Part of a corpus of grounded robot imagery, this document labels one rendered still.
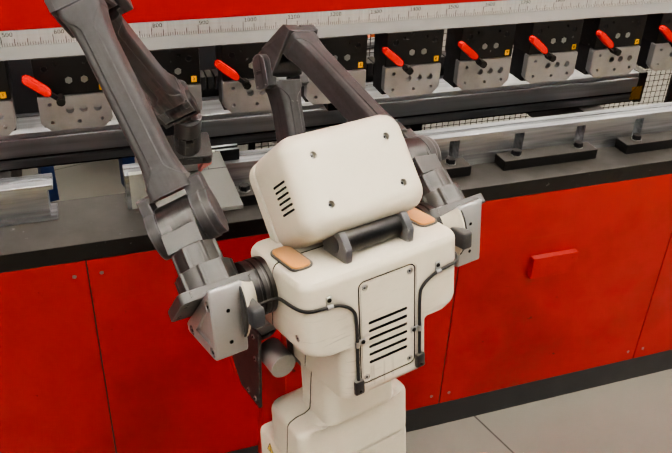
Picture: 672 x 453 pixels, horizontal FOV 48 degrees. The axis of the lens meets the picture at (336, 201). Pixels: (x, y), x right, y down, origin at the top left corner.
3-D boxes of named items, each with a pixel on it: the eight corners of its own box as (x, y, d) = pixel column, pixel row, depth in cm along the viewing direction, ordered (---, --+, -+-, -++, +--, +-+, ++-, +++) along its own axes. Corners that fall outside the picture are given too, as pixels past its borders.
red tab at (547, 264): (530, 279, 221) (534, 259, 217) (526, 275, 222) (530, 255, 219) (574, 271, 225) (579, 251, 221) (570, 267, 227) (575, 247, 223)
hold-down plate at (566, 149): (503, 171, 208) (504, 161, 207) (493, 162, 213) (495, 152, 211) (596, 158, 217) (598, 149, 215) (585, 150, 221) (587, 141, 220)
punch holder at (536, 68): (524, 84, 201) (534, 23, 192) (507, 72, 208) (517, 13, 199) (572, 79, 205) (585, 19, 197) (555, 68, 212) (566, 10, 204)
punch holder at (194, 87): (136, 122, 172) (129, 52, 163) (132, 108, 178) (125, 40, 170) (202, 116, 176) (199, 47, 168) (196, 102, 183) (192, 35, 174)
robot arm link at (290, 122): (265, 51, 149) (306, 49, 156) (248, 57, 153) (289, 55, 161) (300, 266, 151) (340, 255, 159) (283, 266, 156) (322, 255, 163)
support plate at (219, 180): (158, 220, 159) (158, 216, 158) (144, 163, 180) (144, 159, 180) (243, 208, 164) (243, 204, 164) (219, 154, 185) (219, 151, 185)
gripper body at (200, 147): (161, 141, 168) (161, 120, 162) (207, 136, 171) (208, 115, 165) (166, 165, 165) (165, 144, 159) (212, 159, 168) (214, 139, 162)
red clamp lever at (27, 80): (24, 76, 155) (67, 101, 160) (24, 69, 158) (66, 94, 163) (19, 83, 155) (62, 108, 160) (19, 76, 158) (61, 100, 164)
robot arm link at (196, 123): (178, 126, 155) (205, 120, 157) (168, 100, 158) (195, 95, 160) (178, 146, 160) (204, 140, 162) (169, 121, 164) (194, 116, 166)
